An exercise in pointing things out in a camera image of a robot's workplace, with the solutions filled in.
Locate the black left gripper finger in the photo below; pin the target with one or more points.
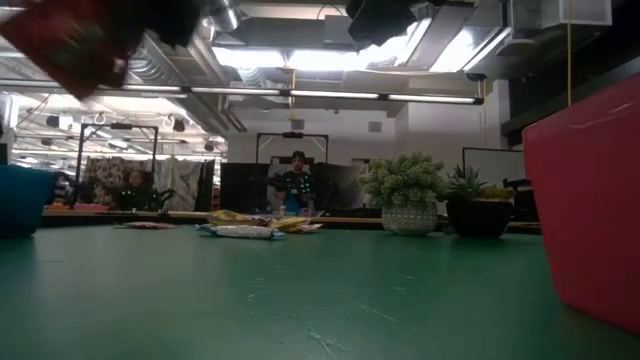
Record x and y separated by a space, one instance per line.
135 35
115 72

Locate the red Skittles pack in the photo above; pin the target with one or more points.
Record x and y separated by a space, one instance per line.
55 40

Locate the clear candy bag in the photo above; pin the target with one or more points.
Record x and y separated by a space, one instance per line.
150 225

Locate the yellow candy pack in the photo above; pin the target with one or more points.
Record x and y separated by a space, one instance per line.
312 228
290 224
232 217

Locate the black ceiling spotlight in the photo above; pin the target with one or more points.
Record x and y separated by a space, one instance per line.
179 126

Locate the floral patterned cloth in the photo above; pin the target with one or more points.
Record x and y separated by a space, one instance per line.
107 167

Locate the long ceiling light bar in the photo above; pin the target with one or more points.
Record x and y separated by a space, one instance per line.
240 91

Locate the person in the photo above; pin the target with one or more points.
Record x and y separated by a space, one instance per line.
296 187
135 187

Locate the pale patterned cloth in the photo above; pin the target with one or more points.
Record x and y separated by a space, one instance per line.
177 185

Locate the dark background robot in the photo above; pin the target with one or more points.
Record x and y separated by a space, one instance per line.
160 197

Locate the wooden side table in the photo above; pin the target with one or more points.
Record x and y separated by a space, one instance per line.
100 213

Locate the blue plastic bin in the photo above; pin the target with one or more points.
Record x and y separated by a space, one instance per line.
22 200

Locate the pale green potted succulent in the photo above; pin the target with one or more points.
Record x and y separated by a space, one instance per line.
405 185

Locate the dark grey partition panel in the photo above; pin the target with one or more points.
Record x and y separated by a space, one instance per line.
340 185

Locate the black partition panel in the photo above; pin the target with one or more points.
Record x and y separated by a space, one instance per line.
245 187

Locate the whiteboard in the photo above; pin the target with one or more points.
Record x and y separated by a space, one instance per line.
492 167

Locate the Hershey's cookies creme bar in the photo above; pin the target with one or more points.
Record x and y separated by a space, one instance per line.
240 231

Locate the yellow green fruit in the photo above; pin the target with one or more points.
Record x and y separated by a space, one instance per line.
497 192

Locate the black overhead beam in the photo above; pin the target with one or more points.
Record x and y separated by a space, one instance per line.
575 95

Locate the small bottle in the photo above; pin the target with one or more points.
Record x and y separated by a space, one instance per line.
283 210

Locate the dark potted spiky plant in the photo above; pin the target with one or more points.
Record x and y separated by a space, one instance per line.
475 215

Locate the dark chair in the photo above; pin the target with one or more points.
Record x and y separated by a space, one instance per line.
522 200

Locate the red plastic bin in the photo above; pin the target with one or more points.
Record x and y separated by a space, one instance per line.
590 200

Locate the silver round ventilation duct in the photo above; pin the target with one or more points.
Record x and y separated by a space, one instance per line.
165 65

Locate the rectangular metal air duct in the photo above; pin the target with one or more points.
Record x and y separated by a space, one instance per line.
300 35

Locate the black metal frame stand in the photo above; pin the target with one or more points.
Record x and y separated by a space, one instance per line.
80 160

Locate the square wall vent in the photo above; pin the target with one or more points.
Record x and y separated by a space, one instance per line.
297 124
375 126

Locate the black camera rig frame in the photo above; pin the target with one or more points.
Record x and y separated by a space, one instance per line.
292 134

